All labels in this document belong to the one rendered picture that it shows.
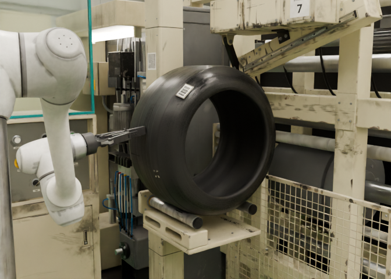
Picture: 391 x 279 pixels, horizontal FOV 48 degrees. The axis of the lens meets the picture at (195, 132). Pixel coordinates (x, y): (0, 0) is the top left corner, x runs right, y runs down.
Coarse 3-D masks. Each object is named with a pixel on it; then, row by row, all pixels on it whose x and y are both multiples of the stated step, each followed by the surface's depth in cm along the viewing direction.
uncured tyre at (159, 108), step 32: (160, 96) 160; (192, 96) 155; (224, 96) 198; (256, 96) 172; (160, 128) 153; (224, 128) 202; (256, 128) 194; (160, 160) 154; (224, 160) 203; (256, 160) 192; (160, 192) 165; (192, 192) 159; (224, 192) 191
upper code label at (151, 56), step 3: (150, 54) 193; (153, 54) 191; (150, 57) 194; (153, 57) 192; (150, 60) 194; (153, 60) 192; (150, 63) 194; (153, 63) 192; (150, 66) 194; (153, 66) 192; (150, 69) 194; (153, 69) 192
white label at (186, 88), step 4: (184, 84) 156; (188, 84) 156; (184, 88) 155; (188, 88) 155; (192, 88) 154; (180, 92) 155; (184, 92) 154; (188, 92) 154; (180, 96) 153; (184, 96) 153
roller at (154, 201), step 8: (152, 200) 188; (160, 200) 185; (160, 208) 182; (168, 208) 177; (176, 208) 174; (176, 216) 172; (184, 216) 167; (192, 216) 165; (192, 224) 163; (200, 224) 164
